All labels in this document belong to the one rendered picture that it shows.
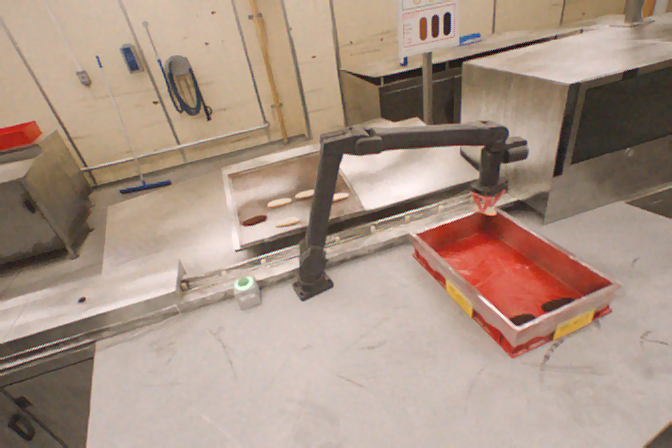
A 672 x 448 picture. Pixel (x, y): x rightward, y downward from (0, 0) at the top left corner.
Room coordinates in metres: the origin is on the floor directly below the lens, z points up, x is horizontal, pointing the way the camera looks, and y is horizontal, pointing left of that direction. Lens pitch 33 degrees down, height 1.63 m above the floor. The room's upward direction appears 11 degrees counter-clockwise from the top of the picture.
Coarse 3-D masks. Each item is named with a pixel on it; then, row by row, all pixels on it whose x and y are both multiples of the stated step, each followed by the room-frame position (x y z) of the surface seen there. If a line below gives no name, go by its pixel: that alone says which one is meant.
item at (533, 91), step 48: (528, 48) 1.52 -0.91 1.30; (576, 48) 1.37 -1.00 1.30; (624, 48) 1.24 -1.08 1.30; (480, 96) 1.39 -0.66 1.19; (528, 96) 1.14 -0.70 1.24; (576, 96) 1.00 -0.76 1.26; (528, 144) 1.11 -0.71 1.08; (528, 192) 1.08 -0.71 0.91; (576, 192) 1.02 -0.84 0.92; (624, 192) 1.05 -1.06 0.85
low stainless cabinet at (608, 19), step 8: (608, 16) 4.71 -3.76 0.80; (616, 16) 4.61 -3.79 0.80; (624, 16) 4.49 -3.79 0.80; (568, 24) 4.69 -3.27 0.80; (576, 24) 4.60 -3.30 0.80; (584, 24) 4.51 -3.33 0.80; (592, 24) 4.42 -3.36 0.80; (600, 24) 4.34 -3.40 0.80; (608, 24) 4.25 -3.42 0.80; (568, 32) 4.22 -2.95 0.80; (576, 32) 4.16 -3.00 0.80
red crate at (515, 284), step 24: (480, 240) 0.98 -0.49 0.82; (456, 264) 0.88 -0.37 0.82; (480, 264) 0.86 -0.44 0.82; (504, 264) 0.84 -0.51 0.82; (528, 264) 0.82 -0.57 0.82; (480, 288) 0.76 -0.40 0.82; (504, 288) 0.74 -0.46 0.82; (528, 288) 0.72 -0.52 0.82; (552, 288) 0.71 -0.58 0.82; (504, 312) 0.66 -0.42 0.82; (528, 312) 0.64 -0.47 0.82; (600, 312) 0.58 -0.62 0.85; (504, 336) 0.55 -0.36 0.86; (552, 336) 0.54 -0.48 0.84
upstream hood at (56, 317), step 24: (168, 264) 1.06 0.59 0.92; (96, 288) 0.99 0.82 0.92; (120, 288) 0.97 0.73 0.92; (144, 288) 0.94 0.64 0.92; (168, 288) 0.92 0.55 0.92; (0, 312) 0.96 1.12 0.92; (24, 312) 0.94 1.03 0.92; (48, 312) 0.92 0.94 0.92; (72, 312) 0.89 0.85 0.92; (96, 312) 0.87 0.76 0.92; (120, 312) 0.88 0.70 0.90; (144, 312) 0.89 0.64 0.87; (0, 336) 0.84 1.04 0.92; (24, 336) 0.83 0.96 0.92; (48, 336) 0.84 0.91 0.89
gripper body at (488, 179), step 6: (480, 168) 0.94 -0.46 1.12; (498, 168) 0.92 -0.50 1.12; (480, 174) 0.94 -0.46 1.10; (486, 174) 0.92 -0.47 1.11; (492, 174) 0.91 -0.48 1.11; (498, 174) 0.92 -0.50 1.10; (480, 180) 0.94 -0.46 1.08; (486, 180) 0.92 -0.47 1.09; (492, 180) 0.91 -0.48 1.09; (498, 180) 0.92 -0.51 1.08; (504, 180) 0.93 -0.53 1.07; (468, 186) 0.95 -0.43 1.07; (474, 186) 0.93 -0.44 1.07; (480, 186) 0.93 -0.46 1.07; (486, 186) 0.92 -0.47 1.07; (492, 186) 0.91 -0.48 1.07; (498, 186) 0.91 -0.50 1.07; (486, 192) 0.89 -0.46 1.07
